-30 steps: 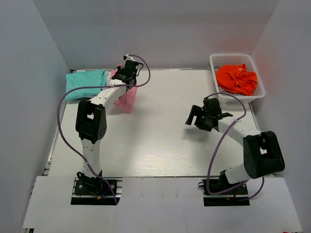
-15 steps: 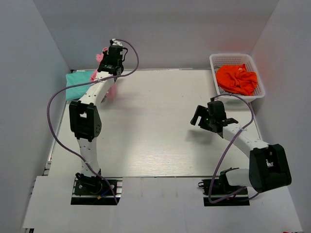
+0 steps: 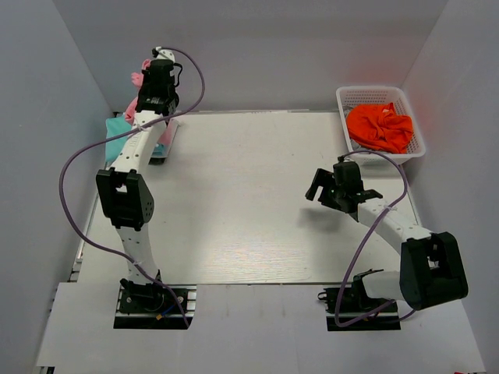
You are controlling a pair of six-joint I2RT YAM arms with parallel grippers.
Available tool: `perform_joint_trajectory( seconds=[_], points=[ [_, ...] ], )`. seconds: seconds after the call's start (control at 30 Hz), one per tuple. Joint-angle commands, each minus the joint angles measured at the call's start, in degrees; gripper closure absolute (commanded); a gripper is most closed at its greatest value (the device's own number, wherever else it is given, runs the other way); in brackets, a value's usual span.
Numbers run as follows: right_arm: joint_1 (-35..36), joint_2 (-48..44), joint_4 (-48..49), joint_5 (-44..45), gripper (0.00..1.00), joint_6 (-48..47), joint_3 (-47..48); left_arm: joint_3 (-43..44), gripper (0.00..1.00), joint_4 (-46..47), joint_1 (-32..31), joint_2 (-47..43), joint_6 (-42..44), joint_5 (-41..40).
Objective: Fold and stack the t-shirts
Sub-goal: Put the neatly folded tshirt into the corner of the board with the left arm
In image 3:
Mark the orange t-shirt in basket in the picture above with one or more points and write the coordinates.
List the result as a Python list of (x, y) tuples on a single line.
[(379, 127)]

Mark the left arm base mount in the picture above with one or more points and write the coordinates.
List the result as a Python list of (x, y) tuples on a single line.
[(151, 307)]

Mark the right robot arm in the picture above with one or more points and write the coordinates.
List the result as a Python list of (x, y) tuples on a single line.
[(431, 271)]

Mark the pink t-shirt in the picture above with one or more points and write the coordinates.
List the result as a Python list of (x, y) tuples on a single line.
[(137, 81)]

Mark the white folded cloth under teal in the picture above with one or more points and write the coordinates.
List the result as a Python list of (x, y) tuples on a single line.
[(165, 141)]

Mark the folded teal t-shirt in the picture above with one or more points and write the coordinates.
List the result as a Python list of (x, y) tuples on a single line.
[(115, 126)]

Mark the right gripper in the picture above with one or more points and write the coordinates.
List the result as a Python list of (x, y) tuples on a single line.
[(323, 178)]

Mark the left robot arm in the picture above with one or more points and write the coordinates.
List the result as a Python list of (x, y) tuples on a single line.
[(125, 198)]

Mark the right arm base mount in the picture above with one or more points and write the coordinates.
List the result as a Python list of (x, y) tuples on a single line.
[(385, 320)]

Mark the grey cloth in basket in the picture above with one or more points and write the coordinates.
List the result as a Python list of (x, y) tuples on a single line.
[(358, 150)]

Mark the white plastic basket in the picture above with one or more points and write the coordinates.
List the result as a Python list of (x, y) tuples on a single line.
[(348, 97)]

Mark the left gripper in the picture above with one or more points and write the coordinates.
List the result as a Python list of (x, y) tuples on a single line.
[(146, 80)]

